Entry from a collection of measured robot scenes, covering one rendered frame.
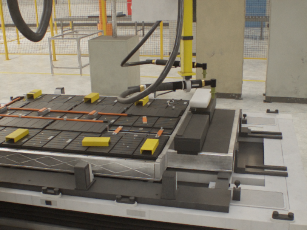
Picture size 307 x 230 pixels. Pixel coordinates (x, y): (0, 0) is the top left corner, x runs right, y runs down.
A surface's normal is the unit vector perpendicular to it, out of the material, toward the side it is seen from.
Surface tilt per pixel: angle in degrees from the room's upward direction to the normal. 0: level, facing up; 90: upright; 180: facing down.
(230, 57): 90
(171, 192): 90
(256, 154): 0
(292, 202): 0
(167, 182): 90
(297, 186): 0
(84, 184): 90
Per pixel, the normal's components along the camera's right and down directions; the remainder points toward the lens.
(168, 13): 0.75, 0.20
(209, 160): -0.23, 0.33
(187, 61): 0.26, 0.31
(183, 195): -0.02, -0.95
